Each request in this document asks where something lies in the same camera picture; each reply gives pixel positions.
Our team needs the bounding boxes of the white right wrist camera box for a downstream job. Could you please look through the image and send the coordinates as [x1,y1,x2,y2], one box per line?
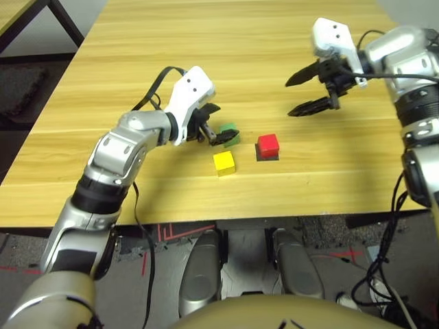
[311,17,369,88]

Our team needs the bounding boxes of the green wooden block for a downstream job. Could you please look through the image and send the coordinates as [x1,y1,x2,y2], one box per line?
[219,122,241,149]

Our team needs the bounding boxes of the yellow wooden block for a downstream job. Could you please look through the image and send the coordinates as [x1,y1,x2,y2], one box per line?
[212,150,237,178]

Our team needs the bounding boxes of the red tape cross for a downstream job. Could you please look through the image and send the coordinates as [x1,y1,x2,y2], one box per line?
[330,249,364,263]

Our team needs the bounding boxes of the black square pad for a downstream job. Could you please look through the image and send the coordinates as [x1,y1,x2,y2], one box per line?
[254,143,281,162]

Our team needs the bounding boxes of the grey robot left foot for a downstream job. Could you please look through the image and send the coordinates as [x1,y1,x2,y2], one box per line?
[178,230,224,319]

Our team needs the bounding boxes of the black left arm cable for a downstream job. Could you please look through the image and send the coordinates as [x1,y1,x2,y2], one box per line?
[131,65,189,329]

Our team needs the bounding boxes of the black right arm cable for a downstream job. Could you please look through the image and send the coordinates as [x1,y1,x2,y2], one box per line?
[337,29,439,329]

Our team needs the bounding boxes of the grey robot right foot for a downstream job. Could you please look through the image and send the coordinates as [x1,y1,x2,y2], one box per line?
[272,228,325,301]

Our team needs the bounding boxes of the grey robot foot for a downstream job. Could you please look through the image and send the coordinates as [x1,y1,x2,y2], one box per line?
[272,228,325,301]
[178,230,224,319]

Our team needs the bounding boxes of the red tape lines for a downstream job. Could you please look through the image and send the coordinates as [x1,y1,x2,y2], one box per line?
[156,221,216,241]

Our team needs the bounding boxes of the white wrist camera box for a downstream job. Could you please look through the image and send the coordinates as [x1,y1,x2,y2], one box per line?
[311,17,369,88]
[163,65,217,147]

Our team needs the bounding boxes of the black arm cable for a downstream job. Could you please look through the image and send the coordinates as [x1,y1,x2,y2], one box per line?
[131,65,189,329]
[337,29,439,329]

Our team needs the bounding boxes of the wooden side table black frame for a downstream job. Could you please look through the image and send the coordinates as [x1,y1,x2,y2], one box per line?
[0,0,85,53]

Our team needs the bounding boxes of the black floor mat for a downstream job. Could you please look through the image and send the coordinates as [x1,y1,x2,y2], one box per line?
[0,66,48,117]

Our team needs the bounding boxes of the red wooden block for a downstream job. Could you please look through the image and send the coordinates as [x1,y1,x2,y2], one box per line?
[257,133,281,159]

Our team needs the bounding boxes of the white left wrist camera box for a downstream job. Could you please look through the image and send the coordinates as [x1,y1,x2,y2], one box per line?
[163,65,217,147]

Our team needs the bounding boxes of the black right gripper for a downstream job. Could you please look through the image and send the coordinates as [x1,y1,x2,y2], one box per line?
[285,57,360,119]

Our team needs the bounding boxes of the bystander white sneaker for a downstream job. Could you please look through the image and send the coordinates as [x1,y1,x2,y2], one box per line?
[370,277,396,308]
[335,291,361,312]

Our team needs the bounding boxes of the small blue grey box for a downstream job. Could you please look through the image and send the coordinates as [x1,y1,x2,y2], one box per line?
[365,245,380,265]

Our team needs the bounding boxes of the tan robot torso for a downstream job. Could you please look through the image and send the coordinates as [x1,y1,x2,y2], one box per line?
[170,293,404,329]

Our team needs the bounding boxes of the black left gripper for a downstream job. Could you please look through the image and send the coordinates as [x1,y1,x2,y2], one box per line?
[187,102,240,147]

